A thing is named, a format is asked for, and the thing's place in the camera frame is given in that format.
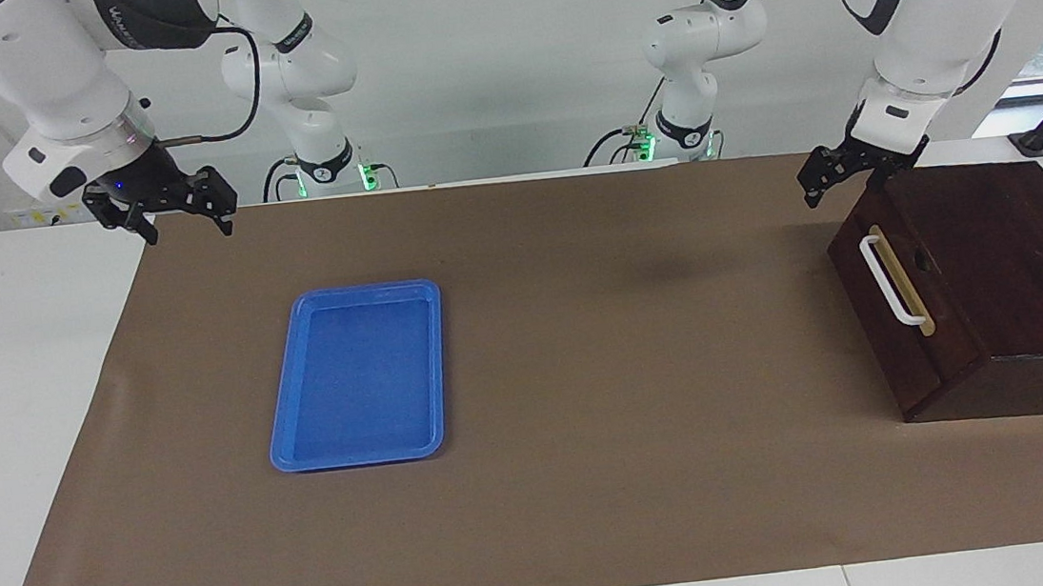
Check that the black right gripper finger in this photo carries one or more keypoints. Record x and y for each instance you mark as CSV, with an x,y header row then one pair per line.
x,y
220,197
117,212

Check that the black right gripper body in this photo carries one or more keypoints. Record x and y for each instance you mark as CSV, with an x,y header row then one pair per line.
x,y
143,186

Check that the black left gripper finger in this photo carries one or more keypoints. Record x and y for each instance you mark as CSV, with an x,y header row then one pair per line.
x,y
882,178
830,163

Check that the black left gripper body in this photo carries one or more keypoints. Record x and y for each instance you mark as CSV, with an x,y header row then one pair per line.
x,y
886,154

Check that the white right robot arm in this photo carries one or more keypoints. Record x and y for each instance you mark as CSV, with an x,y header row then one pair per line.
x,y
41,71

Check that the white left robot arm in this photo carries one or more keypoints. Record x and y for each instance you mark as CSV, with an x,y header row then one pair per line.
x,y
924,5

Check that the dark wooden cabinet housing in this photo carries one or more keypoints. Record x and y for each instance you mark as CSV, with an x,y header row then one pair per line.
x,y
1004,237

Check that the blue plastic tray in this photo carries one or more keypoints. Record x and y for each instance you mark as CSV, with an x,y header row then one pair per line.
x,y
357,376

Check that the brown paper table mat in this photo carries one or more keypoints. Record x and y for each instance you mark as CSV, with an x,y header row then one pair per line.
x,y
591,420

